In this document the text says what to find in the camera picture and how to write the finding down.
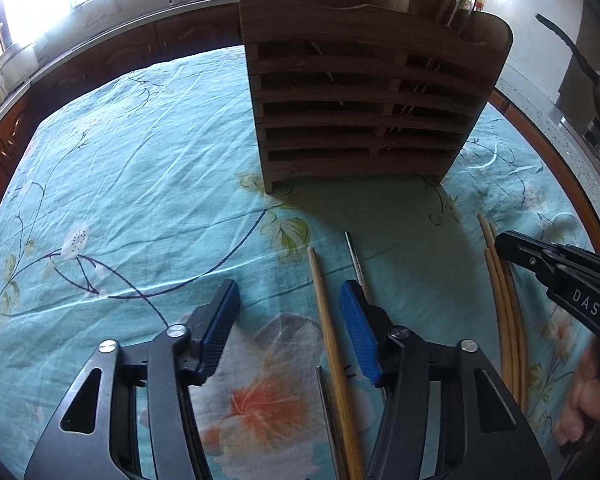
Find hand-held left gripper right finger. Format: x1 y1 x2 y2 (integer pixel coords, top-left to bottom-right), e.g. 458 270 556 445
340 280 552 480

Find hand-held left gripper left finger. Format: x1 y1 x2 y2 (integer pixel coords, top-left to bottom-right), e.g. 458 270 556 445
24 279 241 480

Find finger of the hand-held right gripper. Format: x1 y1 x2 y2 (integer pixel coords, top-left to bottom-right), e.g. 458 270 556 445
554 245 600 281
495 230 568 286

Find wooden chopstick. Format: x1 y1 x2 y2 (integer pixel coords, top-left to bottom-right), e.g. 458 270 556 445
306 246 366 480
477 213 518 401
489 220 529 402
485 247 515 405

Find wooden slatted utensil holder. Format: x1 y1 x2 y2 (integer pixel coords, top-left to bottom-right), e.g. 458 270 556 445
236 0 513 195

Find person's right hand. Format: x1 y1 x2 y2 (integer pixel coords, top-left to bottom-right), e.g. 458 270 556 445
552 345 600 448

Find teal floral tablecloth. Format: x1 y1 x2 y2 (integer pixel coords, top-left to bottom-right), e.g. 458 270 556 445
0 45 600 480

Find white cooking pot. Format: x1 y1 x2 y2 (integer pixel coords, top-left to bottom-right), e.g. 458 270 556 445
0 42 36 86

